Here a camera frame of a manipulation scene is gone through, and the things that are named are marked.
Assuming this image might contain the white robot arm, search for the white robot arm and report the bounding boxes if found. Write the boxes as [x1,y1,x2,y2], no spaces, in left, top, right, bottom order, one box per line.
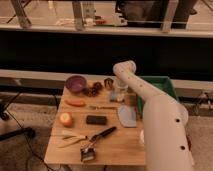
[113,60,194,171]

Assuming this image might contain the purple bowl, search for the purple bowl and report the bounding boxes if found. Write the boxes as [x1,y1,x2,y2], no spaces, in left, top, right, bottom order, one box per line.
[65,75,87,93]

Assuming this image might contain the light blue cloth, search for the light blue cloth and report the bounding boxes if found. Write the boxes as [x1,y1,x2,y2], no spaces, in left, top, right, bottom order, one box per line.
[117,105,136,128]

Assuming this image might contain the dark red grapes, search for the dark red grapes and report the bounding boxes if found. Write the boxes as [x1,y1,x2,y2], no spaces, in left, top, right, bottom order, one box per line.
[83,82,103,97]

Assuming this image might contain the thin metal fork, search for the thin metal fork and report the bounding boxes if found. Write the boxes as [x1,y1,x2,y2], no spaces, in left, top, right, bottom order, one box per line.
[89,106,117,110]

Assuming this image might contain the wooden table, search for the wooden table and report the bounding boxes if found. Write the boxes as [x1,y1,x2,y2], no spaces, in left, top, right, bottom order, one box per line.
[45,88,145,166]

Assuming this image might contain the green plastic tray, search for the green plastic tray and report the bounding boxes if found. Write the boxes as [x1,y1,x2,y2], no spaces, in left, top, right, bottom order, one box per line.
[137,76,178,117]

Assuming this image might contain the black rectangular block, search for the black rectangular block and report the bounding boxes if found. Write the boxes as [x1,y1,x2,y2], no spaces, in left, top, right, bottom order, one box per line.
[86,115,107,125]

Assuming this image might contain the orange carrot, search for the orange carrot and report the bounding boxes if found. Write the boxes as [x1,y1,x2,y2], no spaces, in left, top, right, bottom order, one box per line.
[65,100,86,107]

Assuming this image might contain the white cup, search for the white cup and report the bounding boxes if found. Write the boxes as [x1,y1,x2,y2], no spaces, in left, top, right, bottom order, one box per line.
[139,130,144,145]

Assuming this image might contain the red yellow apple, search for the red yellow apple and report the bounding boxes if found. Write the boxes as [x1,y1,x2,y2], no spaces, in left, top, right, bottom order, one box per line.
[59,112,74,127]

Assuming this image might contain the metal dish brush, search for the metal dish brush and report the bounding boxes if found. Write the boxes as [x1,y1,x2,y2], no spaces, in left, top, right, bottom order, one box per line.
[80,141,96,162]

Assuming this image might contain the corn cob with husk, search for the corn cob with husk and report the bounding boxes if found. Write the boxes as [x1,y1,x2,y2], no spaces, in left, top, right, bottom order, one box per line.
[58,131,87,148]

